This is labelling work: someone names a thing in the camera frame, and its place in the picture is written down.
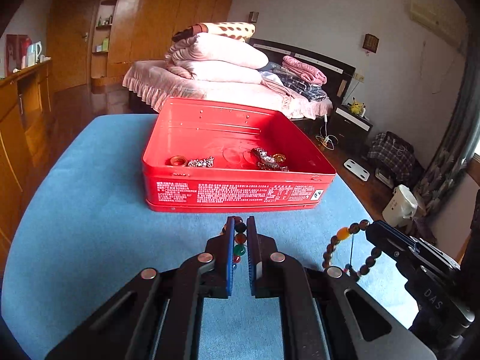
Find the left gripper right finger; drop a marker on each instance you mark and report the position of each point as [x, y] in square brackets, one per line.
[325, 314]

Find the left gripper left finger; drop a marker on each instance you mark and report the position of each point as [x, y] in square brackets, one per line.
[156, 315]

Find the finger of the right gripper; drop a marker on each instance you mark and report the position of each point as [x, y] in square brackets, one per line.
[385, 233]
[400, 256]

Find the gold amber pendant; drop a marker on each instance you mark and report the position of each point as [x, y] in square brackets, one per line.
[280, 158]

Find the silver wrist watch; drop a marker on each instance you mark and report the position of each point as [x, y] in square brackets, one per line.
[263, 160]

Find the white bucket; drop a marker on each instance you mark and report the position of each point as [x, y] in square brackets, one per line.
[401, 207]

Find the white bathroom scale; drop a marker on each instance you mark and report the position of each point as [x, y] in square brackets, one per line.
[357, 170]

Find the plaid bag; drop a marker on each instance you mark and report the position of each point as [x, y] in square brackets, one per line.
[390, 152]

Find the dark nightstand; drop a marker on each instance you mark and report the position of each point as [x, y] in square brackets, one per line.
[350, 130]

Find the blue table cloth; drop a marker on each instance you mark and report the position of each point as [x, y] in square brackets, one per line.
[88, 231]

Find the dark curtain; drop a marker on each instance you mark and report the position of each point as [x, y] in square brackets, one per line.
[450, 161]

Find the yellow plush toy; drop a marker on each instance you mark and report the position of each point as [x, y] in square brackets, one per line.
[357, 108]

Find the folded pink clothes pile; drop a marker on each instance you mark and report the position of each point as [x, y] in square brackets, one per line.
[302, 78]

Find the red metal tin box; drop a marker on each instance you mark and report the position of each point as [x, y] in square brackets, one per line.
[198, 159]

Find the wooden sideboard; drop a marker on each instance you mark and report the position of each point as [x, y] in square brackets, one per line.
[26, 110]

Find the bed with pink cover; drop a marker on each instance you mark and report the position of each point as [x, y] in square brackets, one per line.
[154, 85]

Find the stack of folded quilts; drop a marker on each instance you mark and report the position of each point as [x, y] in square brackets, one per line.
[216, 52]

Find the white electric kettle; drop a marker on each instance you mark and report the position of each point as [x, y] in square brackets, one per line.
[33, 54]

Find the wooden wardrobe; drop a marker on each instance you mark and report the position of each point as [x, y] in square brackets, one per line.
[96, 41]

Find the small wall calendar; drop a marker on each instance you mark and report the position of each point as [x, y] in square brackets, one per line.
[370, 43]

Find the wall air conditioner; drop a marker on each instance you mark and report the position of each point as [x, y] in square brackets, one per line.
[450, 29]

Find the wall switch box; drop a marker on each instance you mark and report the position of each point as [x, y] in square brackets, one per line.
[253, 17]

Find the red picture frame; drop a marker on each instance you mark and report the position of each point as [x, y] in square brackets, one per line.
[16, 49]

